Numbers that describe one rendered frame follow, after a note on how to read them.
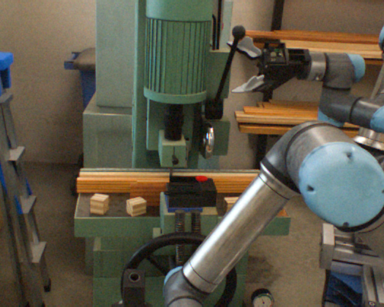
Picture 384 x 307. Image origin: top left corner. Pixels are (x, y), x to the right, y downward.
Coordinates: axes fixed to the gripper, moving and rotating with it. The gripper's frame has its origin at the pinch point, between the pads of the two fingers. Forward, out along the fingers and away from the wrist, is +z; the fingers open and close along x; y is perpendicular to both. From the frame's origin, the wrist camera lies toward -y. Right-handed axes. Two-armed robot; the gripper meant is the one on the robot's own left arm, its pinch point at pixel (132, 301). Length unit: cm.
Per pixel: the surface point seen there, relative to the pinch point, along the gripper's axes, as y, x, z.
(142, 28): -76, -1, 25
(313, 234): -13, 110, 189
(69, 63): -112, -46, 187
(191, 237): -15.0, 13.0, -1.8
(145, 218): -19.2, 2.4, 16.6
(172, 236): -15.2, 8.7, -1.8
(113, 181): -29.5, -7.6, 28.1
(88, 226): -16.5, -12.7, 17.3
